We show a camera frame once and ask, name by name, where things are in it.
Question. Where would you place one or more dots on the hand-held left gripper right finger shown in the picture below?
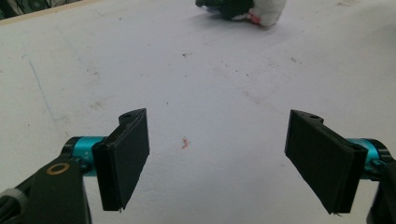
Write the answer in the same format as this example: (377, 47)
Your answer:
(323, 158)

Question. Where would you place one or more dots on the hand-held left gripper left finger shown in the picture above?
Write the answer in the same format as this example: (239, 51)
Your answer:
(123, 161)

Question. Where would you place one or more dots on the small red scrap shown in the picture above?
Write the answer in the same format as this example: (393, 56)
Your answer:
(185, 143)

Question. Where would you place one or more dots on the white foam board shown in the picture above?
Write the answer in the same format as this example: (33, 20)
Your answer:
(218, 77)

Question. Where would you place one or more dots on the wooden table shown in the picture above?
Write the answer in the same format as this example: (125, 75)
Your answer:
(31, 15)

